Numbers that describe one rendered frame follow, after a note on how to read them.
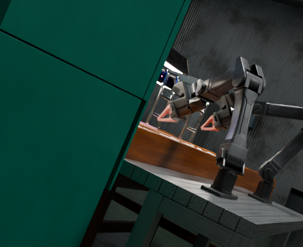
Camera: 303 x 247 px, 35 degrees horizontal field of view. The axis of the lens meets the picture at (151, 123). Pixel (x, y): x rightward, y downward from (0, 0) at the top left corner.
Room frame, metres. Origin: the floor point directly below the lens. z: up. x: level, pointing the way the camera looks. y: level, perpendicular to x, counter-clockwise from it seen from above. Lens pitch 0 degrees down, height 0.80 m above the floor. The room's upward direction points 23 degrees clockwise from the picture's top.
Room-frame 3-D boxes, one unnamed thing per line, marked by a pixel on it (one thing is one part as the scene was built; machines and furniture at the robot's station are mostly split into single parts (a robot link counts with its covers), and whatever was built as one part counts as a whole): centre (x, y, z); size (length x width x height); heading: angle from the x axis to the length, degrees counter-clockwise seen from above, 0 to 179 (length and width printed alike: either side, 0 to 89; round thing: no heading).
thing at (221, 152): (1.51, -0.28, 0.77); 0.09 x 0.06 x 0.06; 111
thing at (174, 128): (9.15, -0.36, 0.90); 1.36 x 1.05 x 1.79; 63
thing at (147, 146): (2.14, -0.33, 0.67); 1.81 x 0.12 x 0.19; 150
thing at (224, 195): (1.50, -0.28, 0.71); 0.20 x 0.07 x 0.08; 153
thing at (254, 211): (1.88, -0.19, 0.65); 1.20 x 0.90 x 0.04; 153
